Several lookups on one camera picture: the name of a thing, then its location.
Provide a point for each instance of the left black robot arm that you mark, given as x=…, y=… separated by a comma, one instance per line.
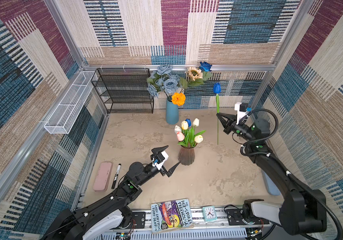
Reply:
x=111, y=211

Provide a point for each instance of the blue grey oval pad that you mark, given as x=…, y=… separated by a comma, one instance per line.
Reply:
x=270, y=186

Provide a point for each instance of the cream tulip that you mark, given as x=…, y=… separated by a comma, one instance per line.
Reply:
x=196, y=122

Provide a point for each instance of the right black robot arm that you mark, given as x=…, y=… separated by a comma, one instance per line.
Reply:
x=304, y=211

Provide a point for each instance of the white wire mesh basket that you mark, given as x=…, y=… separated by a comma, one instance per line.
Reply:
x=66, y=112

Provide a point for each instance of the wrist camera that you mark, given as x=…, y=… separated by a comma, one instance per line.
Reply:
x=242, y=111
x=158, y=159

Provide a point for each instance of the pink tulip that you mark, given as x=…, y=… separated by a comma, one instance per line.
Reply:
x=180, y=136

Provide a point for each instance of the orange marigold flower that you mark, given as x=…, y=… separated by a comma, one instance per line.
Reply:
x=178, y=99

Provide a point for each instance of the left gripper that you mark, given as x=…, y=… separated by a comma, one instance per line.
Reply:
x=168, y=173

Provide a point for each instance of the white tulip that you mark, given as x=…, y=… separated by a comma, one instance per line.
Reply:
x=198, y=139
x=177, y=129

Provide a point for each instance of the yellow tulip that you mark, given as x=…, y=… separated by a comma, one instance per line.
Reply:
x=184, y=125

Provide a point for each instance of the cream sunflower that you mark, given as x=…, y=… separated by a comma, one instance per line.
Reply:
x=194, y=78

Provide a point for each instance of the black marker pen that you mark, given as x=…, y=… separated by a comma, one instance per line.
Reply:
x=116, y=176

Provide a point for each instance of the red ribbed glass vase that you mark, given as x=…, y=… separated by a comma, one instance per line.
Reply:
x=186, y=156

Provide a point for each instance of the colourful treehouse book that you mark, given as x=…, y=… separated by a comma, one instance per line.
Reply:
x=171, y=215

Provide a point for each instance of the black wire mesh shelf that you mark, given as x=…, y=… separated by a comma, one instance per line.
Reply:
x=123, y=90

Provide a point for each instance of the blue ceramic vase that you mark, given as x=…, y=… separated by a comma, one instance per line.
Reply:
x=172, y=113

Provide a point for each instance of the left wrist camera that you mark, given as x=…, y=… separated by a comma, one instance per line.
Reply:
x=158, y=159

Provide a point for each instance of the small mint alarm clock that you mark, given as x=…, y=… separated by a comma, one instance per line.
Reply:
x=209, y=213

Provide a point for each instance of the dark blue rose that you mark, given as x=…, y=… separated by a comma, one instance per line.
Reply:
x=206, y=70

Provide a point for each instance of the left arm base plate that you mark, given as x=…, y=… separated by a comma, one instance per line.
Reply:
x=136, y=221

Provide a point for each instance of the pale blue rose bouquet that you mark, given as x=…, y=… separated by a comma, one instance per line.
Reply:
x=162, y=80

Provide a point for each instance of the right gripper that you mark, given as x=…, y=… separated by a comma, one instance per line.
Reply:
x=229, y=125

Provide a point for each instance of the pink pencil case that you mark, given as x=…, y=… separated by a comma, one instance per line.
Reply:
x=102, y=177

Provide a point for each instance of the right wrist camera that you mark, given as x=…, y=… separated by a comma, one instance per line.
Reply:
x=242, y=111

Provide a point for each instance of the blue tulip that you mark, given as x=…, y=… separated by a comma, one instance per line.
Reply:
x=189, y=122
x=217, y=90

